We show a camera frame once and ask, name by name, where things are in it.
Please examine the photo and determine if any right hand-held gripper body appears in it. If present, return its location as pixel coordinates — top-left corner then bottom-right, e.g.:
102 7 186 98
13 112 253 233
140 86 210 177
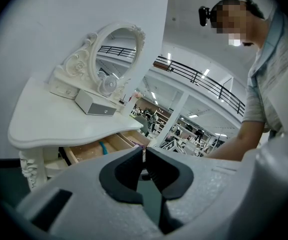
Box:
158 138 187 156

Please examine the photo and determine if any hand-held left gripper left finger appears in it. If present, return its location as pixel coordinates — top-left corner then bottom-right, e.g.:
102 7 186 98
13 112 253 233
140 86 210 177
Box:
98 146 144 205

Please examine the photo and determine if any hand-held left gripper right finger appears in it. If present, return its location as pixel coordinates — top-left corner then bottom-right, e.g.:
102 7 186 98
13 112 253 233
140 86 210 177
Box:
145 148 194 200

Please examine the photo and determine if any table drawer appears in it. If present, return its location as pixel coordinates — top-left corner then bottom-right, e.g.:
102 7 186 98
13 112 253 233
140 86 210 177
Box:
58 133 144 166
116 130 151 149

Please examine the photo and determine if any white dressing table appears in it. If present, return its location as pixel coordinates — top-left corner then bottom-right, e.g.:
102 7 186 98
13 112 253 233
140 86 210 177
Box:
7 71 144 192

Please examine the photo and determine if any person's right forearm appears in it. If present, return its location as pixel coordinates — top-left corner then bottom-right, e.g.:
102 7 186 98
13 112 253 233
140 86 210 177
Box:
205 120 268 162

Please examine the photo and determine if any long white shelf rack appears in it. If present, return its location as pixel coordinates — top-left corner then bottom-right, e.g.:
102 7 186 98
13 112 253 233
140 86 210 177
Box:
162 122 226 157

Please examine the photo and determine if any teal item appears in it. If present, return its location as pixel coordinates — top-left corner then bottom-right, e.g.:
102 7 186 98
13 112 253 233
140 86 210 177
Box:
98 140 109 156

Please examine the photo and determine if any grey armchair with black legs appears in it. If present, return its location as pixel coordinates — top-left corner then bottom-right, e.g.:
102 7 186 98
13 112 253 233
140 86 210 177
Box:
133 115 151 137

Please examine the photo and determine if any black railing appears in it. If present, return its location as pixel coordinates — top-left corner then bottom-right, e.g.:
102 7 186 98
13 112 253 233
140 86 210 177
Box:
153 55 246 117

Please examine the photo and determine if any white grey jewelry box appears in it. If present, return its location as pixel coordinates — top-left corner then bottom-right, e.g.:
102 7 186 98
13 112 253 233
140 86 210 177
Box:
74 89 117 117

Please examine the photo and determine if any small white desk fan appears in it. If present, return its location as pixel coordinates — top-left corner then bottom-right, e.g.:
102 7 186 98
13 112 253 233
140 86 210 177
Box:
98 75 118 96

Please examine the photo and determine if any person's striped grey shirt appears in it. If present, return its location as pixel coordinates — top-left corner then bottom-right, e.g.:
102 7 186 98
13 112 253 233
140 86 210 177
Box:
242 6 288 140

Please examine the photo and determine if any white ornate oval mirror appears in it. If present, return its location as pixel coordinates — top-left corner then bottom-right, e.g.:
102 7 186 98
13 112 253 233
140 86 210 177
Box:
48 21 147 102

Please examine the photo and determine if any person's head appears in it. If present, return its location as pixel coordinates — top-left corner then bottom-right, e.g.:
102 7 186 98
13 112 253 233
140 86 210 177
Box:
210 0 267 51

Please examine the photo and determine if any black head camera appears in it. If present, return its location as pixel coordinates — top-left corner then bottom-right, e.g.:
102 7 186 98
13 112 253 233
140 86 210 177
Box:
198 5 213 27

